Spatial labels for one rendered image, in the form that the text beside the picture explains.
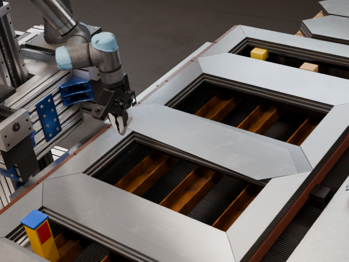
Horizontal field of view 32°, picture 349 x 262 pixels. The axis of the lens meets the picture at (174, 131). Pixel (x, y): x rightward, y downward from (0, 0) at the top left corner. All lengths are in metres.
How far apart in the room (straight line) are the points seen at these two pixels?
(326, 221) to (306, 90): 0.59
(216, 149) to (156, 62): 2.42
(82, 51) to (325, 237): 0.91
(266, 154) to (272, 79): 0.47
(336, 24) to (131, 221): 1.39
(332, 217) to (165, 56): 2.75
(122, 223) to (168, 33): 3.10
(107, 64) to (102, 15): 3.38
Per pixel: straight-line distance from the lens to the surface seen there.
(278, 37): 2.67
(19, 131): 2.16
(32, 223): 1.84
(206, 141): 2.07
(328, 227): 1.88
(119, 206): 1.87
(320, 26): 2.75
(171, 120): 2.19
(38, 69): 2.51
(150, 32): 4.83
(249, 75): 2.41
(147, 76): 4.22
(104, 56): 1.90
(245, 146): 2.02
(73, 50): 1.92
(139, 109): 2.28
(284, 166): 1.94
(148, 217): 1.81
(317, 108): 2.24
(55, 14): 1.99
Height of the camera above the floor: 2.07
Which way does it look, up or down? 35 degrees down
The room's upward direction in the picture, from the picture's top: 9 degrees counter-clockwise
